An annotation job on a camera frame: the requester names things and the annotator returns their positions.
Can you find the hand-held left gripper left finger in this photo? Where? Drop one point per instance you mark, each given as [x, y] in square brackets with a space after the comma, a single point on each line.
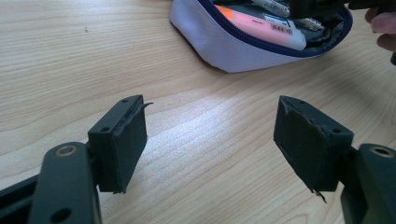
[120, 149]

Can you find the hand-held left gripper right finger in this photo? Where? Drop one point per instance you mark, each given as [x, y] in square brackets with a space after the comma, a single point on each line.
[308, 146]

